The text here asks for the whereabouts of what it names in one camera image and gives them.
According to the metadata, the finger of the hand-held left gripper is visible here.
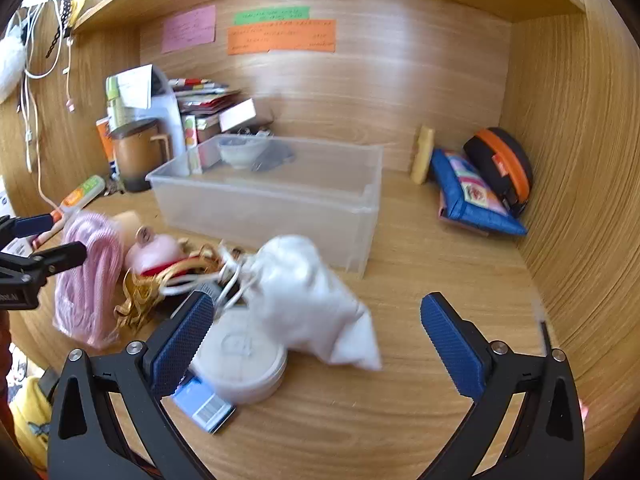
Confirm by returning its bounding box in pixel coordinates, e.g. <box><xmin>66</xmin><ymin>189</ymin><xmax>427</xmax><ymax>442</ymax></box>
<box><xmin>0</xmin><ymin>212</ymin><xmax>56</xmax><ymax>241</ymax></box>
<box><xmin>0</xmin><ymin>241</ymin><xmax>87</xmax><ymax>286</ymax></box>

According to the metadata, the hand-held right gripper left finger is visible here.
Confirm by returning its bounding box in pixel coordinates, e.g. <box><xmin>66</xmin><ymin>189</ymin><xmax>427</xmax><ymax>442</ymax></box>
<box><xmin>46</xmin><ymin>290</ymin><xmax>221</xmax><ymax>480</ymax></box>

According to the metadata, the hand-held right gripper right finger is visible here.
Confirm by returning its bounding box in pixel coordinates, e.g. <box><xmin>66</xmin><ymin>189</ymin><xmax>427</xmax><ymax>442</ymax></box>
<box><xmin>420</xmin><ymin>291</ymin><xmax>586</xmax><ymax>480</ymax></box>

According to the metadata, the pink cord bundle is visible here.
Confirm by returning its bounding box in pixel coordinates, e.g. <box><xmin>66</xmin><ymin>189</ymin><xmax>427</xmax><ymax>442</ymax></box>
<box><xmin>52</xmin><ymin>211</ymin><xmax>126</xmax><ymax>351</ymax></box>

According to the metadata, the red velvet gold-trimmed pouch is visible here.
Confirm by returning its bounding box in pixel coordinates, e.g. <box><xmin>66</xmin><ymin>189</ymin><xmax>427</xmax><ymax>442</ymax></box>
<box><xmin>114</xmin><ymin>245</ymin><xmax>226</xmax><ymax>333</ymax></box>

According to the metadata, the round white tin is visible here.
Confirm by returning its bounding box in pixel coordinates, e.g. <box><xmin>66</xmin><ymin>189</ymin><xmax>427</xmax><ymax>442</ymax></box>
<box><xmin>192</xmin><ymin>310</ymin><xmax>289</xmax><ymax>405</ymax></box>

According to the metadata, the small blue orange box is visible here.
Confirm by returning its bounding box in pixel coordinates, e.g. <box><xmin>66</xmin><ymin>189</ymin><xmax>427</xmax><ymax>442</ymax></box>
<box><xmin>172</xmin><ymin>377</ymin><xmax>237</xmax><ymax>435</ymax></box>

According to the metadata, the white drawstring pouch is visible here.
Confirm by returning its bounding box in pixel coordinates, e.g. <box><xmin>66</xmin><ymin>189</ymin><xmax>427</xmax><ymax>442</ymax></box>
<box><xmin>212</xmin><ymin>234</ymin><xmax>383</xmax><ymax>372</ymax></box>

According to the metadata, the clear plastic storage bin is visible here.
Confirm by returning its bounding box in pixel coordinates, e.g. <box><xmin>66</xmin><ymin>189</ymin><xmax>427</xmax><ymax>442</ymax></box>
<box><xmin>145</xmin><ymin>134</ymin><xmax>385</xmax><ymax>278</ymax></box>

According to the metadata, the person's left forearm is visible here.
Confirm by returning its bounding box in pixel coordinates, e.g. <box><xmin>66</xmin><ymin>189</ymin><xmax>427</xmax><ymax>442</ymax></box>
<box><xmin>0</xmin><ymin>310</ymin><xmax>15</xmax><ymax>401</ymax></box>

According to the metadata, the wooden desktop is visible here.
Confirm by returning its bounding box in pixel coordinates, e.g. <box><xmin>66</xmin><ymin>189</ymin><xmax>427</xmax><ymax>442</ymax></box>
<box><xmin>7</xmin><ymin>167</ymin><xmax>551</xmax><ymax>480</ymax></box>

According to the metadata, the green orange packet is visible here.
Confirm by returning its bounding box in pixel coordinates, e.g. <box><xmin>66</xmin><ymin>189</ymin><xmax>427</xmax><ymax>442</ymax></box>
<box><xmin>32</xmin><ymin>175</ymin><xmax>107</xmax><ymax>248</ymax></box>

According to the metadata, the brown mug with lid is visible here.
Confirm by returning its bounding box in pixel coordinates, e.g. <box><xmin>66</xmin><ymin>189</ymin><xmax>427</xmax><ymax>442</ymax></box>
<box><xmin>111</xmin><ymin>119</ymin><xmax>171</xmax><ymax>193</ymax></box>

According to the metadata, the yellow cloth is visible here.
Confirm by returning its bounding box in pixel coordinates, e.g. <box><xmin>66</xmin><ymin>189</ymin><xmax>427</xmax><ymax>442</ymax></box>
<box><xmin>9</xmin><ymin>375</ymin><xmax>53</xmax><ymax>471</ymax></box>

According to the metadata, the blue patchwork pencil case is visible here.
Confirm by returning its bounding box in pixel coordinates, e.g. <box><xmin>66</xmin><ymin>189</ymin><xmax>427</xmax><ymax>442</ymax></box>
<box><xmin>431</xmin><ymin>148</ymin><xmax>528</xmax><ymax>237</ymax></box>

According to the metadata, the white fluffy item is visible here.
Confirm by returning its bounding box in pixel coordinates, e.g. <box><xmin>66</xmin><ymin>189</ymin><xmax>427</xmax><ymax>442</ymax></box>
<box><xmin>0</xmin><ymin>30</ymin><xmax>27</xmax><ymax>106</ymax></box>

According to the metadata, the printed paper sheet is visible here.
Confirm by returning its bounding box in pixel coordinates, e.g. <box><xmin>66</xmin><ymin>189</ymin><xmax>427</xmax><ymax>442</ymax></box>
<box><xmin>105</xmin><ymin>64</ymin><xmax>154</xmax><ymax>128</ymax></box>

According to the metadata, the fruit print card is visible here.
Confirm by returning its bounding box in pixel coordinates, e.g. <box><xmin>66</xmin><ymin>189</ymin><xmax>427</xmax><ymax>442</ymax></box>
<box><xmin>181</xmin><ymin>114</ymin><xmax>202</xmax><ymax>176</ymax></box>

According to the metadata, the black orange zip case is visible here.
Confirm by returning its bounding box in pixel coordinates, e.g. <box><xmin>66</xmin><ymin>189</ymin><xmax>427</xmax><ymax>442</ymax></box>
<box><xmin>462</xmin><ymin>127</ymin><xmax>534</xmax><ymax>218</ymax></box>

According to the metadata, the yellow lotion tube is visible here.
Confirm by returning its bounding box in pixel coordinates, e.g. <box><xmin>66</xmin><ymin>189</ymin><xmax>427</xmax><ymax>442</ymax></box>
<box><xmin>410</xmin><ymin>126</ymin><xmax>436</xmax><ymax>183</ymax></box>

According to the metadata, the stack of booklets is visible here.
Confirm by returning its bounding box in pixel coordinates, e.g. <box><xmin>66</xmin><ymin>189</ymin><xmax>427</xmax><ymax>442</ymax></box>
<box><xmin>167</xmin><ymin>77</ymin><xmax>242</xmax><ymax>116</ymax></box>

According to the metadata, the white cardboard box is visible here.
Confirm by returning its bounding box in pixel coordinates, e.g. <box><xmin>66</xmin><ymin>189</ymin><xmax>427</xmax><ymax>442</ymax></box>
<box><xmin>219</xmin><ymin>99</ymin><xmax>275</xmax><ymax>133</ymax></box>

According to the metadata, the pink paper note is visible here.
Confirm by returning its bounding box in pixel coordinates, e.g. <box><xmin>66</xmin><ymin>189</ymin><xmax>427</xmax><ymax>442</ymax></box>
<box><xmin>161</xmin><ymin>5</ymin><xmax>217</xmax><ymax>54</ymax></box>

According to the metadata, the orange paper note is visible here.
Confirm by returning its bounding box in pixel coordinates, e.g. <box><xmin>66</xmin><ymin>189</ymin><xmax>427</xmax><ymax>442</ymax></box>
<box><xmin>226</xmin><ymin>20</ymin><xmax>337</xmax><ymax>56</ymax></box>

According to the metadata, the green paper note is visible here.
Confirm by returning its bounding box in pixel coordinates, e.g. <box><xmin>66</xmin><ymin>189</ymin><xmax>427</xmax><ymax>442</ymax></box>
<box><xmin>232</xmin><ymin>6</ymin><xmax>311</xmax><ymax>26</ymax></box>

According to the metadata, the white charging cable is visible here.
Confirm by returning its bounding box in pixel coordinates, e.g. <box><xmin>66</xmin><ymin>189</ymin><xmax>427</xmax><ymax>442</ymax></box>
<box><xmin>15</xmin><ymin>5</ymin><xmax>63</xmax><ymax>208</ymax></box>

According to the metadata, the pink-tipped cable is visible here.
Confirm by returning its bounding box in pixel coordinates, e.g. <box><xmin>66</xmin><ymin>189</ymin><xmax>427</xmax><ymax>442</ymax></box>
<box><xmin>63</xmin><ymin>35</ymin><xmax>77</xmax><ymax>112</ymax></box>

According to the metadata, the black white dotted strap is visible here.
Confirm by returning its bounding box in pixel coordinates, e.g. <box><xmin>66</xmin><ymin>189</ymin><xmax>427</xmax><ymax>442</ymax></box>
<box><xmin>46</xmin><ymin>0</ymin><xmax>75</xmax><ymax>59</ymax></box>

